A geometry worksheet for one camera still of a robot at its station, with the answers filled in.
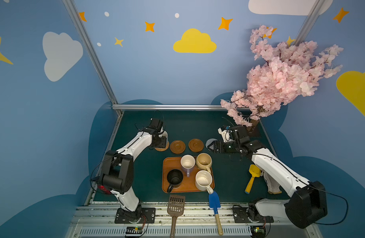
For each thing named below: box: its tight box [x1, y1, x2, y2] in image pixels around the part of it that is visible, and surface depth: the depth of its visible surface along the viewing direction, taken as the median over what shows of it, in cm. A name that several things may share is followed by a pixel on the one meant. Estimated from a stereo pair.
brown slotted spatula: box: [166, 194, 185, 238], surface depth 77 cm
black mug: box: [166, 168, 184, 194], surface depth 80 cm
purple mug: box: [180, 154, 196, 178], surface depth 88 cm
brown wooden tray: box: [161, 156, 215, 193], surface depth 86 cm
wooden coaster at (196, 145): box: [188, 138, 205, 153], surface depth 103 cm
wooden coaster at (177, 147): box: [170, 139, 186, 155], surface depth 103 cm
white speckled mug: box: [194, 170, 214, 195], surface depth 82 cm
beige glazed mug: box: [195, 152, 213, 174], surface depth 87 cm
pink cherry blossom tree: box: [220, 25, 344, 127], surface depth 71 cm
